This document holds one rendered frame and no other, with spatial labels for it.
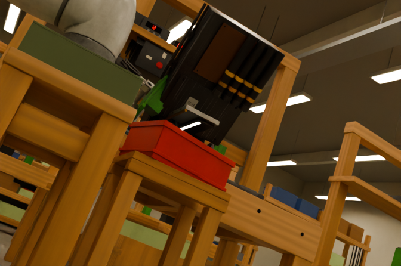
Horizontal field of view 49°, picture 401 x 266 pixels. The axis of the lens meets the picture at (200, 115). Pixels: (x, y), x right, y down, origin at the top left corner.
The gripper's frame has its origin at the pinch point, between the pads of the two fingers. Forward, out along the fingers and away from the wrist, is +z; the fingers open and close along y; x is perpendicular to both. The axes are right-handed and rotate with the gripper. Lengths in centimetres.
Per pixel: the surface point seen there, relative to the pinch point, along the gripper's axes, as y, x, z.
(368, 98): 618, -9, 367
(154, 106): -14.4, -2.2, 8.9
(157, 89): -10.6, -7.7, 5.2
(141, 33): 26.4, -8.1, -16.5
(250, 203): -40, -11, 60
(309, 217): 414, 169, 372
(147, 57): 22.5, -2.3, -6.1
